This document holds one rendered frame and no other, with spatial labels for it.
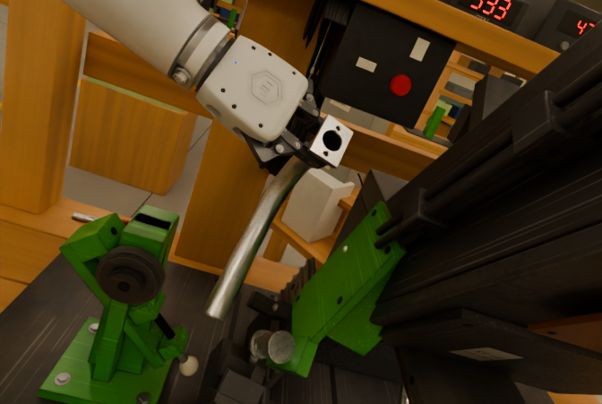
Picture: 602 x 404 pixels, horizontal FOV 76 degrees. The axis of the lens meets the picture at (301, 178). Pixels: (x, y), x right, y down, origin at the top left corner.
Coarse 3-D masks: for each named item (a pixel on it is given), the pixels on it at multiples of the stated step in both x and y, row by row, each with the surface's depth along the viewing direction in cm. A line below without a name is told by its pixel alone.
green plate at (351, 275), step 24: (384, 216) 49; (360, 240) 51; (336, 264) 53; (360, 264) 47; (384, 264) 43; (312, 288) 55; (336, 288) 49; (360, 288) 44; (312, 312) 51; (336, 312) 46; (360, 312) 47; (312, 336) 47; (336, 336) 49; (360, 336) 49
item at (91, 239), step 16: (96, 224) 48; (112, 224) 48; (80, 240) 45; (96, 240) 45; (112, 240) 47; (80, 256) 46; (96, 256) 46; (80, 272) 47; (96, 288) 48; (144, 304) 50; (160, 304) 53; (128, 320) 50; (144, 320) 51; (160, 320) 53; (128, 336) 51; (144, 336) 52; (160, 336) 55; (176, 336) 54; (144, 352) 52; (160, 352) 53; (176, 352) 53
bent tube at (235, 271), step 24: (336, 120) 47; (312, 144) 45; (336, 144) 48; (288, 168) 53; (288, 192) 56; (264, 216) 54; (240, 240) 52; (240, 264) 50; (216, 288) 49; (216, 312) 47
